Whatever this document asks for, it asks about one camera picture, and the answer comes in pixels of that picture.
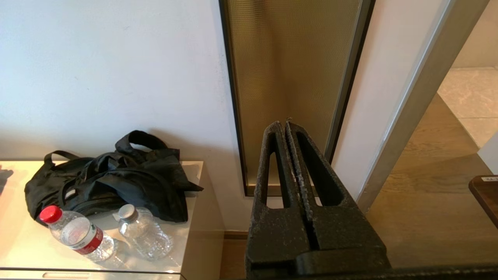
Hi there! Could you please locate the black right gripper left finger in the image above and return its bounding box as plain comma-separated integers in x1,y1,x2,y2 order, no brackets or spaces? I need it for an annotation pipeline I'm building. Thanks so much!
245,121,320,280

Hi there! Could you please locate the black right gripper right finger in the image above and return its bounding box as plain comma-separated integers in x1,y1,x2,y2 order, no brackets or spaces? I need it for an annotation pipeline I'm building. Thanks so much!
285,121,392,275

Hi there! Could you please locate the beige glossy cabinet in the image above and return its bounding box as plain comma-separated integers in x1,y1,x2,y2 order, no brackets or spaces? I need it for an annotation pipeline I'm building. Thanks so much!
0,159,226,280

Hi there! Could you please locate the clear water bottle silver cap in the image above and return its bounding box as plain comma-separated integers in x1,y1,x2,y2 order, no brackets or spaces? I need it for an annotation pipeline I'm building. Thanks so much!
117,204,174,261

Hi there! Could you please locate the dark brown wooden table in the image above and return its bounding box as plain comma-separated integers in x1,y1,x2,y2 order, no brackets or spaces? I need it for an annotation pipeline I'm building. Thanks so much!
468,175,498,230

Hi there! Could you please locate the crumpled black fabric bag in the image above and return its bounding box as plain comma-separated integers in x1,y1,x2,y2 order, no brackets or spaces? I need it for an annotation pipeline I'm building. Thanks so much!
24,130,204,227

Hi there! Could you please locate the clear water bottle red cap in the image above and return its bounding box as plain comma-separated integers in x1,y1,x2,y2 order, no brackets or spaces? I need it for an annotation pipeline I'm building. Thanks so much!
39,205,118,262

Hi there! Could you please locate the grey metal door frame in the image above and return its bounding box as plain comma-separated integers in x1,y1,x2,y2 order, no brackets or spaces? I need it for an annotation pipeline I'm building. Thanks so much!
356,0,491,213

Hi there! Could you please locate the bronze glass panel black frame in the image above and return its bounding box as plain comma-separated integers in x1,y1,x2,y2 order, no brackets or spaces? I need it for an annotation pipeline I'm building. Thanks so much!
219,0,376,197

